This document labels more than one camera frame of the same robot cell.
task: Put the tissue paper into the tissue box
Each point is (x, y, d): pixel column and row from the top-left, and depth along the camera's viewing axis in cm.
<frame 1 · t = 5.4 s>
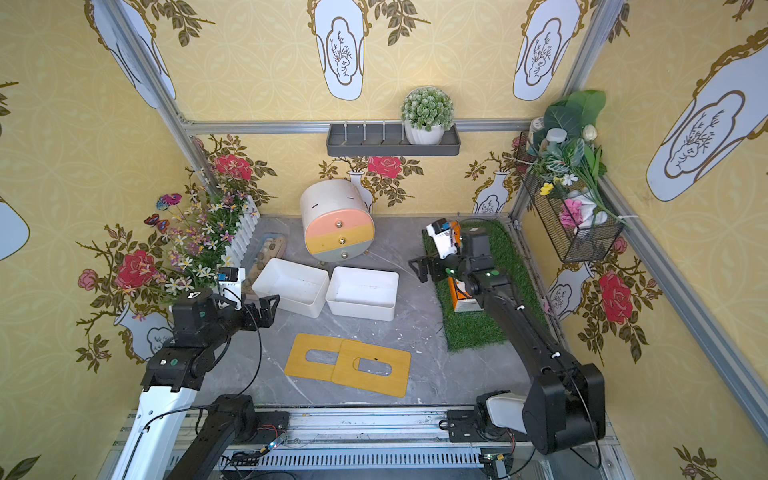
left hand: (250, 296, 74), fingers open
right hand: (441, 249, 83), fingers open
left white plastic box: (300, 287, 101), on the table
right white plastic box: (364, 294, 102), on the table
left wooden slotted lid: (300, 366, 86), on the table
right wooden slotted lid: (347, 370, 85), on the table
near orange tissue pack: (462, 301, 90), point 8 cm above the table
round pastel drawer cabinet: (337, 220, 93), point 21 cm above the table
white fence flower planter: (201, 234, 92), point 19 cm above the table
wooden tray with stones: (270, 246, 112), point 2 cm above the table

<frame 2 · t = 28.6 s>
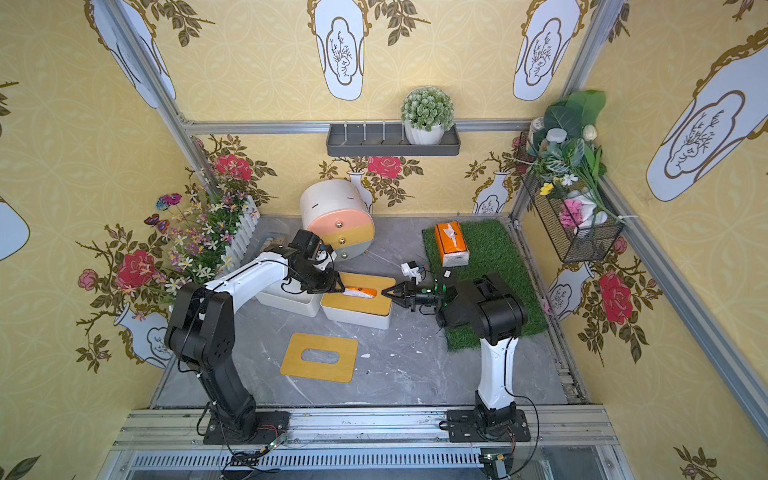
left hand: (328, 288, 93), fingers open
right hand: (398, 285, 89), fingers closed
right wooden slotted lid: (377, 305, 86), point 11 cm above the table
near orange tissue pack: (359, 292, 92), point 8 cm above the table
far orange tissue pack: (451, 243, 103), point 9 cm above the table
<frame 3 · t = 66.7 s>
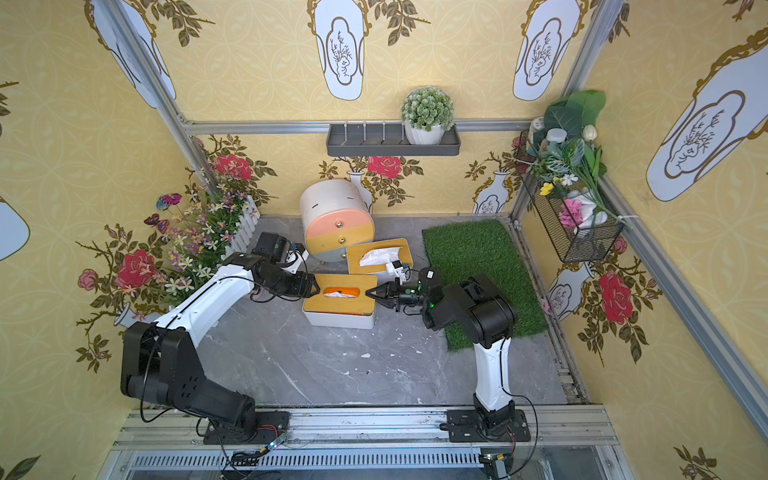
left hand: (297, 287, 88), fingers open
right hand: (383, 282, 89), fingers closed
right white plastic box: (373, 256, 95), point 13 cm above the table
left wooden slotted lid: (362, 304, 87), point 10 cm above the table
far orange tissue pack: (341, 292, 91), point 9 cm above the table
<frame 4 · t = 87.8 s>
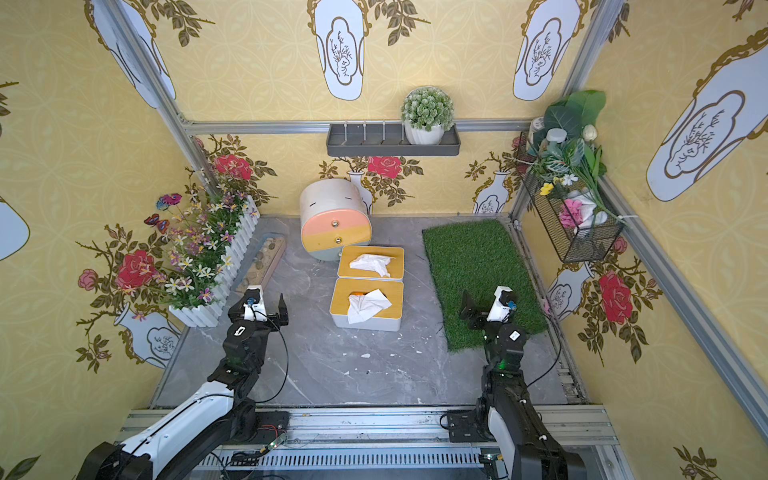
left hand: (251, 297, 83), fingers open
right hand: (495, 293, 82), fingers open
